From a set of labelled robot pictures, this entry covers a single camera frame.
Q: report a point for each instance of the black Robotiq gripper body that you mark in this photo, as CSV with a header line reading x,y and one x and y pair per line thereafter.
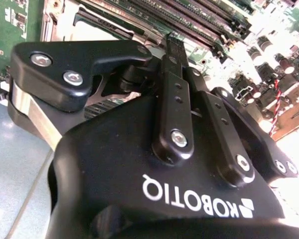
x,y
102,174

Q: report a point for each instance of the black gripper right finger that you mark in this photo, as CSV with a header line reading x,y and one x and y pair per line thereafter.
x,y
220,134

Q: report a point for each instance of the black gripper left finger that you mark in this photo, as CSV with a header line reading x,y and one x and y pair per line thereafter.
x,y
59,64

